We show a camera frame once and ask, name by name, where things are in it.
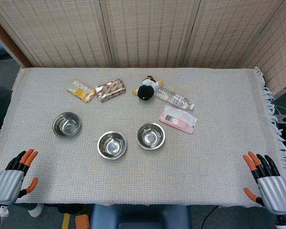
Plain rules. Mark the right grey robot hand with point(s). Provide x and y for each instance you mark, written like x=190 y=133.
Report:
x=272 y=190

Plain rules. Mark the woven beige fringed tablecloth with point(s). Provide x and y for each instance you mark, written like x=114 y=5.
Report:
x=143 y=171

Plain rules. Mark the clear plastic water bottle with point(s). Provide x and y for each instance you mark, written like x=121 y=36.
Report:
x=172 y=96

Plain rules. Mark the yellow snack box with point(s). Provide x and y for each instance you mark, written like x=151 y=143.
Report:
x=81 y=91

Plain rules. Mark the gold foil snack pack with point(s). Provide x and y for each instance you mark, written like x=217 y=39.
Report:
x=110 y=90

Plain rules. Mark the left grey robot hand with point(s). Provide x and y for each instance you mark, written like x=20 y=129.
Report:
x=8 y=182

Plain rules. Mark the orange block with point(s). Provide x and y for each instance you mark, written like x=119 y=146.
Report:
x=82 y=221

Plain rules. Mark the bamboo folding screen panel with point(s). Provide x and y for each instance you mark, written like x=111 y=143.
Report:
x=150 y=31
x=228 y=31
x=276 y=55
x=52 y=31

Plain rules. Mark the small stainless steel bowl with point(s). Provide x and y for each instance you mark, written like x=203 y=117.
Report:
x=150 y=137
x=112 y=146
x=66 y=126

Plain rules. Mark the white sneaker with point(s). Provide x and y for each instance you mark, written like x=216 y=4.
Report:
x=35 y=210

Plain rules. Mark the pink white flat packet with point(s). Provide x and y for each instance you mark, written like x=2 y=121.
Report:
x=178 y=119

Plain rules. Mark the black white plush penguin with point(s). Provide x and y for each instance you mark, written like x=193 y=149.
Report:
x=146 y=91

